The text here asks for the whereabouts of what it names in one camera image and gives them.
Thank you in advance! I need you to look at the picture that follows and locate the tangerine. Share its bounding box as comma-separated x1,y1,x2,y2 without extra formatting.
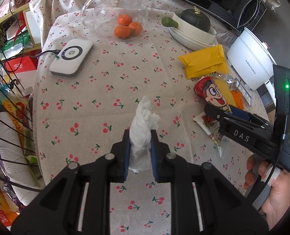
114,25,131,39
128,22,143,37
117,14,133,26

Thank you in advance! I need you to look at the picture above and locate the cherry print tablecloth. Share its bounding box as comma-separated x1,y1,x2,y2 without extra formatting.
28,0,270,235

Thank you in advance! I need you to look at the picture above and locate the red white candy wrapper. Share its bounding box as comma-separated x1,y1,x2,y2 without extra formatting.
193,112,231,159

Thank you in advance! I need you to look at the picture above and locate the paper towel roll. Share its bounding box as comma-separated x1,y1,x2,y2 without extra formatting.
0,112,41,206

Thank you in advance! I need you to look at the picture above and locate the black microwave oven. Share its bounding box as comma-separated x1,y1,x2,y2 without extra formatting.
171,0,268,33

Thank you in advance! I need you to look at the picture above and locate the right tangerine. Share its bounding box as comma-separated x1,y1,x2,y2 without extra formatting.
128,22,143,37

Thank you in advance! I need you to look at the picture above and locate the red milk drink can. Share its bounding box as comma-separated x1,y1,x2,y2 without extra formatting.
193,76,231,112

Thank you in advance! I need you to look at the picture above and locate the white tissue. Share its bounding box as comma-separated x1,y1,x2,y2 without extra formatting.
129,96,161,174

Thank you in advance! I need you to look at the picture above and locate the dark green pumpkin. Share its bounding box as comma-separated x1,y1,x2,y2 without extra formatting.
179,6,211,32

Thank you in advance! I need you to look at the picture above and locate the yellow green sponge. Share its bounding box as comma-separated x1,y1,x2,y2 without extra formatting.
214,79,236,107

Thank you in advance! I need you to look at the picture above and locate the orange peel piece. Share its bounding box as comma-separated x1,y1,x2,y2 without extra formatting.
231,90,244,110

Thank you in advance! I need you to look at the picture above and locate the white electric cooking pot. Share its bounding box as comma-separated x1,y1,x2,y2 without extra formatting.
227,28,276,103

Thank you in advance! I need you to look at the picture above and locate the black wire rack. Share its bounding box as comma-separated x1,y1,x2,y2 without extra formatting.
0,39,42,193

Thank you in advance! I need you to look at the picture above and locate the upper white plate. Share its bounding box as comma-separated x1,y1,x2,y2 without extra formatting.
169,28,218,51

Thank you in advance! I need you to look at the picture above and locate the yellow snack bag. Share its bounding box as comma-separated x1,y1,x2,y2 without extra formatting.
178,45,229,80

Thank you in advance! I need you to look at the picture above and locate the left tangerine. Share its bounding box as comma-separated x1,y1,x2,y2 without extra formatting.
114,25,131,39

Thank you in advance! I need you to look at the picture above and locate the crumpled foil wrapper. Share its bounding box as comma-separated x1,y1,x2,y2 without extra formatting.
216,73,235,84

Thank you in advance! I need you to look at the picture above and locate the person's right hand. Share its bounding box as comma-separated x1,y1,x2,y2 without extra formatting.
244,155,290,230

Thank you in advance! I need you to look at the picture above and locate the white bowl with green handle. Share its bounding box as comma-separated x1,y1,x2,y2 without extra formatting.
161,11,217,45

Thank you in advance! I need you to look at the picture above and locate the top tangerine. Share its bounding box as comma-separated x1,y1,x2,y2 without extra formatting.
117,14,133,26

